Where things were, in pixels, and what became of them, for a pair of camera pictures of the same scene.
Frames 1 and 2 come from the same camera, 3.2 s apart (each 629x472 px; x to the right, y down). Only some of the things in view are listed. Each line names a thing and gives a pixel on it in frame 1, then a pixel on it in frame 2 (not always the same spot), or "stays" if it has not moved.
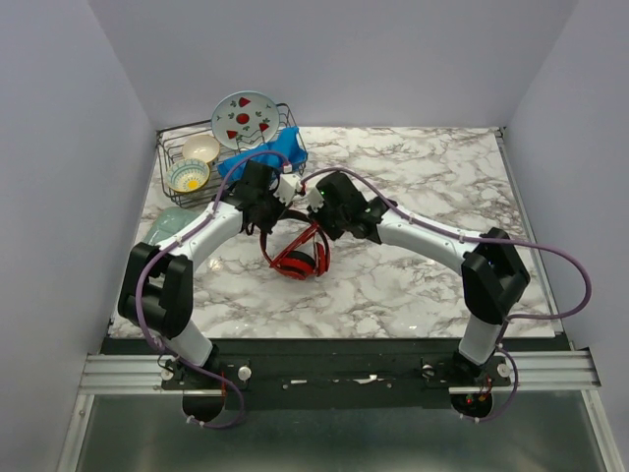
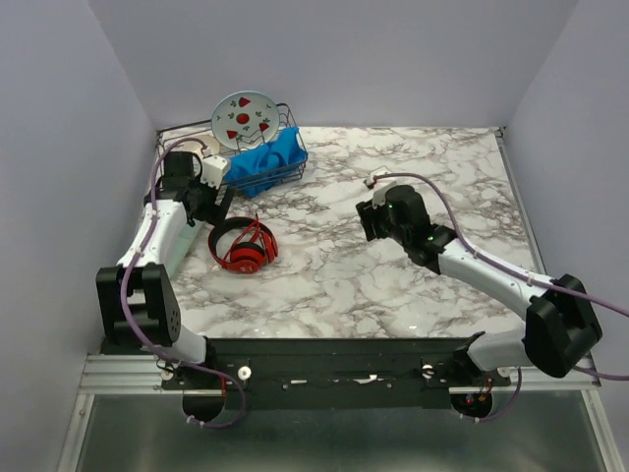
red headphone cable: (310, 232) to (256, 235)
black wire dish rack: (196, 167) stays
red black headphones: (296, 247) to (251, 251)
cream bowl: (200, 147) stays
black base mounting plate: (338, 374) stays
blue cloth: (285, 142) stays
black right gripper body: (329, 217) to (367, 222)
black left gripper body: (272, 207) to (206, 197)
